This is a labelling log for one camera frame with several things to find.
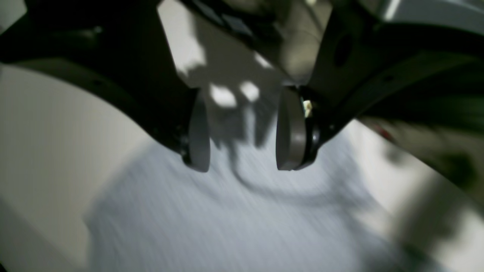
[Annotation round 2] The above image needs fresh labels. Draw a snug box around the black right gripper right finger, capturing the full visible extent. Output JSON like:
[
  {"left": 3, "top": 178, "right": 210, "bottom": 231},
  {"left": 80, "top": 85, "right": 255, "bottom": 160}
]
[{"left": 276, "top": 0, "right": 483, "bottom": 171}]

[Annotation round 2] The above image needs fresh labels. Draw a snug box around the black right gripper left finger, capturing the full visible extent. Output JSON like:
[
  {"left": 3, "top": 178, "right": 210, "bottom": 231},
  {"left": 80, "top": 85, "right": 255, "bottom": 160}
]
[{"left": 1, "top": 0, "right": 210, "bottom": 173}]

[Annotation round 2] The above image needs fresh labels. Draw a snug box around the grey T-shirt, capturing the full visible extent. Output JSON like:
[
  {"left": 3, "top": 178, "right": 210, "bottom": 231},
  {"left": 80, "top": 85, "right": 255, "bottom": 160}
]
[{"left": 86, "top": 130, "right": 446, "bottom": 272}]

